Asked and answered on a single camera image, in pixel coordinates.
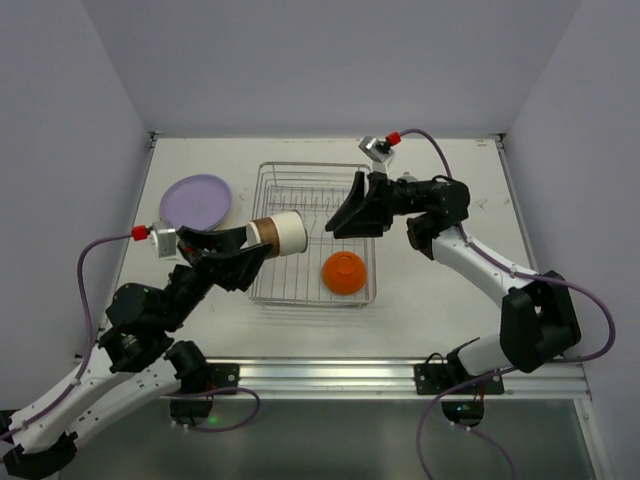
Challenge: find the purple plate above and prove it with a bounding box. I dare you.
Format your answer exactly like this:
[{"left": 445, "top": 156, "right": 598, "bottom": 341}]
[{"left": 159, "top": 174, "right": 233, "bottom": 230}]

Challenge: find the white brown cup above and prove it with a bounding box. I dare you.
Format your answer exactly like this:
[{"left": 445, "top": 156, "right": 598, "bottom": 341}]
[{"left": 245, "top": 210, "right": 308, "bottom": 259}]

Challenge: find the orange bowl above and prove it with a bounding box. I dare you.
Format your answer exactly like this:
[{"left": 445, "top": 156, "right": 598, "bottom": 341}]
[{"left": 321, "top": 251, "right": 367, "bottom": 296}]

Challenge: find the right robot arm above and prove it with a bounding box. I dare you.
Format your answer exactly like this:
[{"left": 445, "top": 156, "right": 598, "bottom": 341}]
[{"left": 325, "top": 172, "right": 581, "bottom": 384}]

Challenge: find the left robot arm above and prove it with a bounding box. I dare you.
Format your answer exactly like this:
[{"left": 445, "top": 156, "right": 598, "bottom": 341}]
[{"left": 1, "top": 222, "right": 276, "bottom": 479}]

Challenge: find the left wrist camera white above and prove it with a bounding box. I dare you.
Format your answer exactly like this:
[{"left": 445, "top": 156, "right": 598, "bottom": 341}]
[{"left": 150, "top": 221, "right": 177, "bottom": 259}]

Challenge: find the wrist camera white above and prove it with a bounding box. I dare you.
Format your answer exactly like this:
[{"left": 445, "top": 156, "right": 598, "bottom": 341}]
[
  {"left": 358, "top": 136, "right": 395, "bottom": 175},
  {"left": 150, "top": 221, "right": 177, "bottom": 259}
]

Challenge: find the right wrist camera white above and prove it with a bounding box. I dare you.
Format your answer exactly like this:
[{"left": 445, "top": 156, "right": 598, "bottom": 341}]
[{"left": 358, "top": 136, "right": 395, "bottom": 175}]

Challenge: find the metal wire dish rack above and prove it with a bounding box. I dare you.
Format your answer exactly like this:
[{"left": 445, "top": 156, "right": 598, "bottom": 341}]
[{"left": 249, "top": 162, "right": 377, "bottom": 307}]

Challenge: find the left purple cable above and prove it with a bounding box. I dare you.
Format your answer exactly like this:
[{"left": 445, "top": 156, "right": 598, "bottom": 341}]
[{"left": 0, "top": 225, "right": 262, "bottom": 444}]

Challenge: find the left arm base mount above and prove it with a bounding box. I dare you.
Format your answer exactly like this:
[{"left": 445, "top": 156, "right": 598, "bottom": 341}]
[{"left": 169, "top": 363, "right": 240, "bottom": 425}]

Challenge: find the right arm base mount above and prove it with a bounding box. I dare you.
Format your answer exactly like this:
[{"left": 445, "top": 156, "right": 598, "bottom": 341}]
[{"left": 413, "top": 353, "right": 505, "bottom": 428}]

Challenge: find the aluminium mounting rail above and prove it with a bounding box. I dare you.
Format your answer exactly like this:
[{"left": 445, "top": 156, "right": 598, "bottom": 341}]
[{"left": 159, "top": 356, "right": 591, "bottom": 401}]

